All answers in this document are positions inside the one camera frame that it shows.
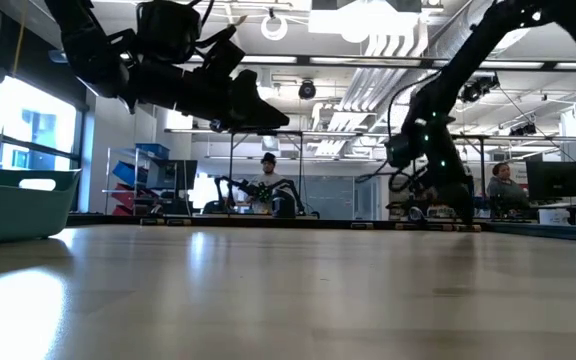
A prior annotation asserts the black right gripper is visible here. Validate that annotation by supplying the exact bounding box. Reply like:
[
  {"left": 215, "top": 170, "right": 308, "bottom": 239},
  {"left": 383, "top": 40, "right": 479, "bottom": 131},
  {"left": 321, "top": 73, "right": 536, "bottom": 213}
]
[{"left": 407, "top": 112, "right": 475, "bottom": 226}]

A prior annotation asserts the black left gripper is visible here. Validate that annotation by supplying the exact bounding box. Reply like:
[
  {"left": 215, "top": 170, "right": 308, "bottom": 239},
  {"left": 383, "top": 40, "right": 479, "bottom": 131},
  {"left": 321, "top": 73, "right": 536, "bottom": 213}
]
[{"left": 125, "top": 24, "right": 292, "bottom": 130}]

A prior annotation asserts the person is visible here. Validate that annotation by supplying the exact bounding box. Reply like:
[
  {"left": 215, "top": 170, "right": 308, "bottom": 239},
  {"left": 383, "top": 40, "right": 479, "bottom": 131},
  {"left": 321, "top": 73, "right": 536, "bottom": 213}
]
[
  {"left": 485, "top": 161, "right": 532, "bottom": 211},
  {"left": 245, "top": 151, "right": 294, "bottom": 215}
]

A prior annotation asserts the black ceiling spotlight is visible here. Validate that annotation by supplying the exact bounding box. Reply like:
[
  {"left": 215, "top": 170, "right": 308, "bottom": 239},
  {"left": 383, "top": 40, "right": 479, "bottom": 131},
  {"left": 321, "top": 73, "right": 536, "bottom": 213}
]
[
  {"left": 460, "top": 73, "right": 500, "bottom": 104},
  {"left": 297, "top": 76, "right": 318, "bottom": 100}
]

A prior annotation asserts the white box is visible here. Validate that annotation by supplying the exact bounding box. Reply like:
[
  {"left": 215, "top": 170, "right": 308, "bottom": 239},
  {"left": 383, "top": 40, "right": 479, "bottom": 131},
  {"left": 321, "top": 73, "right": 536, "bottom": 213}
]
[{"left": 537, "top": 206, "right": 572, "bottom": 226}]

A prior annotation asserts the black computer monitor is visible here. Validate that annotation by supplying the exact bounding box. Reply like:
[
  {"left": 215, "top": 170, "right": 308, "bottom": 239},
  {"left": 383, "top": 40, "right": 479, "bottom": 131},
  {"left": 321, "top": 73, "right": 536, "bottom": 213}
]
[
  {"left": 525, "top": 158, "right": 576, "bottom": 201},
  {"left": 146, "top": 158, "right": 199, "bottom": 192}
]

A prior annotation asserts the black distant device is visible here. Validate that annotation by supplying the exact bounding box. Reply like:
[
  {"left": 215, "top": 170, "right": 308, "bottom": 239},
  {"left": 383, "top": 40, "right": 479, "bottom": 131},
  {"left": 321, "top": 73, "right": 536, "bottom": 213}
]
[{"left": 271, "top": 188, "right": 298, "bottom": 219}]

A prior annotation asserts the long led light bar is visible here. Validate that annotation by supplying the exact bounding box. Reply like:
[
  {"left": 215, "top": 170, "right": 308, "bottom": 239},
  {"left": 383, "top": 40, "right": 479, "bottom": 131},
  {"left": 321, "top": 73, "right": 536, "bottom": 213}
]
[{"left": 47, "top": 48, "right": 576, "bottom": 71}]

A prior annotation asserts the shelf with blue bins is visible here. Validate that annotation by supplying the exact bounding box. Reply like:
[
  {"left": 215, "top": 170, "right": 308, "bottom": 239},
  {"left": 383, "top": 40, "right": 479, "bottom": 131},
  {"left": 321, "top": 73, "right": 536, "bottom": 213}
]
[{"left": 100, "top": 141, "right": 195, "bottom": 217}]

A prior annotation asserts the large bright window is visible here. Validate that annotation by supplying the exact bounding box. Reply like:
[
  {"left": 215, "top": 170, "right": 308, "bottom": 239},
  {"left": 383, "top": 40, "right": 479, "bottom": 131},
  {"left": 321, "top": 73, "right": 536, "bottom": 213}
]
[{"left": 0, "top": 73, "right": 80, "bottom": 174}]

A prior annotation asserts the light green plastic bin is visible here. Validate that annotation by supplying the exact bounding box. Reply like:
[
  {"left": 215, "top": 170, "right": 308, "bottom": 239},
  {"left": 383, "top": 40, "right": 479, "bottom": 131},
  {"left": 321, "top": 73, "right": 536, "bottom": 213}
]
[{"left": 0, "top": 166, "right": 83, "bottom": 245}]

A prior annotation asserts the black distant rig frame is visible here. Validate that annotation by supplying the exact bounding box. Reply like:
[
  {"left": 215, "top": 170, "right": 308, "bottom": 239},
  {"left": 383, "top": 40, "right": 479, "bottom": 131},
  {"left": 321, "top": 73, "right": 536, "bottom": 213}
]
[
  {"left": 450, "top": 131, "right": 488, "bottom": 196},
  {"left": 226, "top": 128, "right": 305, "bottom": 211}
]

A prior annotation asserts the white coiled cable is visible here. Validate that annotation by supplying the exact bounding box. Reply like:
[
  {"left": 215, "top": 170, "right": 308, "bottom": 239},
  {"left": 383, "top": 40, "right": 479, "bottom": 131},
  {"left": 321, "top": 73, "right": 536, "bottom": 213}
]
[{"left": 259, "top": 7, "right": 290, "bottom": 42}]

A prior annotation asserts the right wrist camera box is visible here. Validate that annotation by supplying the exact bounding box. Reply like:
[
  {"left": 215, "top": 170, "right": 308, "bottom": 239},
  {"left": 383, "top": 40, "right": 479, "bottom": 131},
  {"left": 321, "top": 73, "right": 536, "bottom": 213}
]
[{"left": 385, "top": 132, "right": 422, "bottom": 170}]

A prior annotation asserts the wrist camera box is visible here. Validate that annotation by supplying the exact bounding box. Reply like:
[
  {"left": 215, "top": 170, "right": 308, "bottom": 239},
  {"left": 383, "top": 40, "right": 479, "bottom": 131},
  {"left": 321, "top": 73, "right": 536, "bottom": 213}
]
[
  {"left": 135, "top": 0, "right": 203, "bottom": 65},
  {"left": 385, "top": 132, "right": 422, "bottom": 170}
]

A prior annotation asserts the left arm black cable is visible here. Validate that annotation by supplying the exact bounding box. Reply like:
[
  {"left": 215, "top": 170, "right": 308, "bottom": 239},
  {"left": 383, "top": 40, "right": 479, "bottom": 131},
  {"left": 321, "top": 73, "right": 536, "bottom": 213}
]
[{"left": 187, "top": 0, "right": 239, "bottom": 49}]

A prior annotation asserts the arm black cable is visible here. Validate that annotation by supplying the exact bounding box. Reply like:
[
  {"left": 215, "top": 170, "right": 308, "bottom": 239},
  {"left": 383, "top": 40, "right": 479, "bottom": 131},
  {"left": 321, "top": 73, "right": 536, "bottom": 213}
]
[
  {"left": 357, "top": 69, "right": 444, "bottom": 194},
  {"left": 187, "top": 0, "right": 239, "bottom": 49}
]

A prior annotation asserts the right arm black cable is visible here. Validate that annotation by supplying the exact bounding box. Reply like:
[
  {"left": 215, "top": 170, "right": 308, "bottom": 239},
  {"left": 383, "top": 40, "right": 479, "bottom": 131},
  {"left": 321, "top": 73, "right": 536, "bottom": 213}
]
[{"left": 357, "top": 69, "right": 444, "bottom": 194}]

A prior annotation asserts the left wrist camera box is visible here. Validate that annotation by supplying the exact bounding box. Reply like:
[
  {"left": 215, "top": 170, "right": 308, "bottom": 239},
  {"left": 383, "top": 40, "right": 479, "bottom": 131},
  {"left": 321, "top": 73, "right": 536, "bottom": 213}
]
[{"left": 135, "top": 0, "right": 203, "bottom": 65}]

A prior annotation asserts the silver ventilation duct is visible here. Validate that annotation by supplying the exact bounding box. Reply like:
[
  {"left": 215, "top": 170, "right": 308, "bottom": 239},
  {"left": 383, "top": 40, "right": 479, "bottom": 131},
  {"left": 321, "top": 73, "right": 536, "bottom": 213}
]
[{"left": 392, "top": 0, "right": 524, "bottom": 104}]

